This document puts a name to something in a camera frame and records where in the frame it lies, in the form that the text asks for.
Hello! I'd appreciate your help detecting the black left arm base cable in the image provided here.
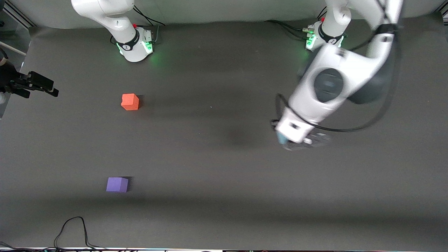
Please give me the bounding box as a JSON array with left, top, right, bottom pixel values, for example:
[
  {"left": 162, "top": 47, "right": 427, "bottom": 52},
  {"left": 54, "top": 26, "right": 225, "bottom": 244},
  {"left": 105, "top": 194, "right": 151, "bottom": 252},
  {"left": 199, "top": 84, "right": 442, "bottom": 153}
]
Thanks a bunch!
[{"left": 264, "top": 7, "right": 328, "bottom": 40}]

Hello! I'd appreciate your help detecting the purple foam block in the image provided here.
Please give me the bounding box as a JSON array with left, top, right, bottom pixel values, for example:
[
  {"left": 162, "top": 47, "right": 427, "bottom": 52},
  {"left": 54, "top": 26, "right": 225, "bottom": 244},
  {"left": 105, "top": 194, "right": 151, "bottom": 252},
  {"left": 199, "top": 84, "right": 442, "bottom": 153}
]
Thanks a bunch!
[{"left": 106, "top": 177, "right": 129, "bottom": 193}]

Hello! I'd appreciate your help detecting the aluminium frame rail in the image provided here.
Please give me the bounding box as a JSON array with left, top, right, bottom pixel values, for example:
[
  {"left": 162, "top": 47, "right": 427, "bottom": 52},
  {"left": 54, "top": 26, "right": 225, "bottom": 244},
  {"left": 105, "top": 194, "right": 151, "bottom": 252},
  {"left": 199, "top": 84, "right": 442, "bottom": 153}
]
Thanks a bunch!
[{"left": 3, "top": 0, "right": 36, "bottom": 28}]

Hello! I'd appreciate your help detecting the orange foam block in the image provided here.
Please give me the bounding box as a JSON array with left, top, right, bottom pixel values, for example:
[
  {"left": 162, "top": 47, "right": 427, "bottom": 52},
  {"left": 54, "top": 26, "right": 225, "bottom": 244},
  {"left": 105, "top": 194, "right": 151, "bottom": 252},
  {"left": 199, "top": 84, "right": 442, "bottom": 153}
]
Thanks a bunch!
[{"left": 121, "top": 93, "right": 140, "bottom": 111}]

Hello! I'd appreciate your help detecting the black right arm base cable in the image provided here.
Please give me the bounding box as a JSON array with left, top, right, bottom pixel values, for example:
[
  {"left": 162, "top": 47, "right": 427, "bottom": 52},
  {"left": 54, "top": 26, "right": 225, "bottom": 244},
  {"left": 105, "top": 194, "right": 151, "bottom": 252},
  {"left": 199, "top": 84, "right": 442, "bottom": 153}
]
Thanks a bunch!
[{"left": 133, "top": 5, "right": 166, "bottom": 44}]

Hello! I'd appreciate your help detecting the black thin cable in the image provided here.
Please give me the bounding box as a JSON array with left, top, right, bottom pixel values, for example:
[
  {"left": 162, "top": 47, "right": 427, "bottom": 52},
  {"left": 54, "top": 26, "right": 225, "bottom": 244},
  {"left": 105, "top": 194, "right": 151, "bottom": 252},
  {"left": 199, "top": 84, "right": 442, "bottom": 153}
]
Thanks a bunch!
[{"left": 0, "top": 241, "right": 48, "bottom": 252}]

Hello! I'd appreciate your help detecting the thin white bar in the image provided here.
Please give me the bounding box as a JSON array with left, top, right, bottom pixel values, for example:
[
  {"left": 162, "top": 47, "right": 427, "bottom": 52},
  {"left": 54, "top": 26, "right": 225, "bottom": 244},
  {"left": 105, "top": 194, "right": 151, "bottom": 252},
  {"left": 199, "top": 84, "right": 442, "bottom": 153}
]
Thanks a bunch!
[{"left": 0, "top": 41, "right": 27, "bottom": 56}]

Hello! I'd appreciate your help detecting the black looped cable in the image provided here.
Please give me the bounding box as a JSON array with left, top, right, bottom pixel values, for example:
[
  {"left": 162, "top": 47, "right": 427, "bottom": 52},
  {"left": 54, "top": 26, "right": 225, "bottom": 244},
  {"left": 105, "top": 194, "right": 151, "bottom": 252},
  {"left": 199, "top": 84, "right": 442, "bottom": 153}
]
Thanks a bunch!
[{"left": 54, "top": 216, "right": 105, "bottom": 250}]

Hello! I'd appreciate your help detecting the dark grey table mat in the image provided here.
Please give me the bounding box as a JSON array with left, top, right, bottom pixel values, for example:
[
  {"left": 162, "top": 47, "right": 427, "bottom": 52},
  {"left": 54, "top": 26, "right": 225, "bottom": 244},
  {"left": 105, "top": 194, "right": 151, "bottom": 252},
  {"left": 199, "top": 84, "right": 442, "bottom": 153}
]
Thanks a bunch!
[{"left": 0, "top": 16, "right": 448, "bottom": 251}]

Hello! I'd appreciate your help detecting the black arm base cable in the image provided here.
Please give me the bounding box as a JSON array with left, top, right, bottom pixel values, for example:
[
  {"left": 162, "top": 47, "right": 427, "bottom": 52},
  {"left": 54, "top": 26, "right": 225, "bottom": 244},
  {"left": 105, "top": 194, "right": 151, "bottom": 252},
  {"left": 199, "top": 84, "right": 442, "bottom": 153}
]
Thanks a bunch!
[
  {"left": 133, "top": 5, "right": 166, "bottom": 44},
  {"left": 264, "top": 7, "right": 328, "bottom": 40}
]

